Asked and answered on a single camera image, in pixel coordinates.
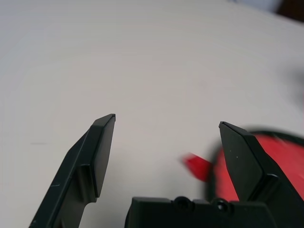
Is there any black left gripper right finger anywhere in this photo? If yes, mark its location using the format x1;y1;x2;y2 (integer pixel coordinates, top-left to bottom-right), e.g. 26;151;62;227
218;121;304;228

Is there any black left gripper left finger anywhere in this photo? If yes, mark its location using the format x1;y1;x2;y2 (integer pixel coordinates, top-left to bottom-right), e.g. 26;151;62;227
28;114;116;228

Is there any red black paddle case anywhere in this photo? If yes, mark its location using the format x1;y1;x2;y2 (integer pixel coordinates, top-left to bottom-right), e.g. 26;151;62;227
181;125;304;202

